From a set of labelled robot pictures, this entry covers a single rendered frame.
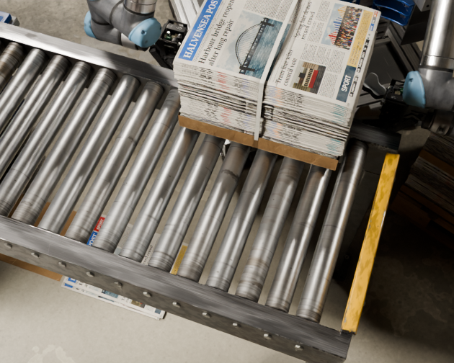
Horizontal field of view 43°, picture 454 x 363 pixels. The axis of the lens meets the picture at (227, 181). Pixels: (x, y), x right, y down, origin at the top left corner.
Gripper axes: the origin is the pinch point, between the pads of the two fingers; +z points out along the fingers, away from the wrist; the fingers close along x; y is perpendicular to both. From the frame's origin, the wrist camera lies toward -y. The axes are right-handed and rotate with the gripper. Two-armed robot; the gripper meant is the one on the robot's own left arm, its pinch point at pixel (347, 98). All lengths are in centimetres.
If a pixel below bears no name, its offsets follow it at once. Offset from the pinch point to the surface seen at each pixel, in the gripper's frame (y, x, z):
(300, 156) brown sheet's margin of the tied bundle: 4.6, 23.1, 6.0
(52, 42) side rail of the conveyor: 2, 9, 76
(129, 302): -77, 47, 50
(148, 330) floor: -78, 53, 41
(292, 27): 24.3, 5.4, 15.2
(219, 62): 25.2, 20.2, 26.1
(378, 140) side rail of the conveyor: 1.8, 11.1, -9.7
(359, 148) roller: 1.7, 14.7, -6.0
